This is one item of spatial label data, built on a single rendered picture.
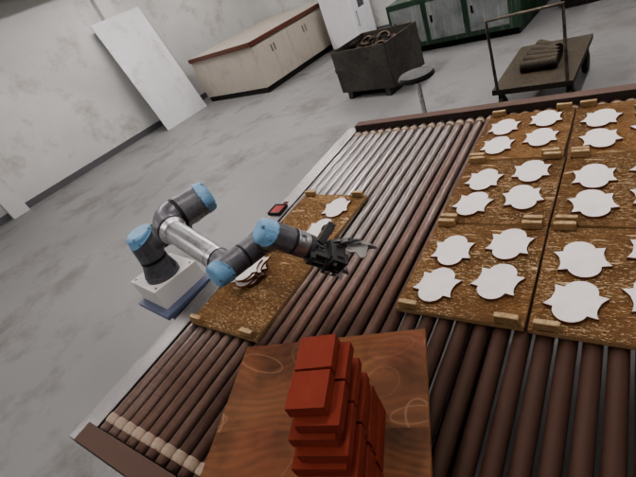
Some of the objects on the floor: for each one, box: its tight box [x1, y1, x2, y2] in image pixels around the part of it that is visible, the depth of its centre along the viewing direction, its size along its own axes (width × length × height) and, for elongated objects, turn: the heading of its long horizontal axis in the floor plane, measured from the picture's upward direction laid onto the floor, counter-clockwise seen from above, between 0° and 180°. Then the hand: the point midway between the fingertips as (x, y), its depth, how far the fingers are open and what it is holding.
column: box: [138, 273, 211, 321], centre depth 214 cm, size 38×38×87 cm
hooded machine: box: [318, 0, 377, 49], centre depth 847 cm, size 78×66×153 cm
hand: (362, 258), depth 128 cm, fingers open, 14 cm apart
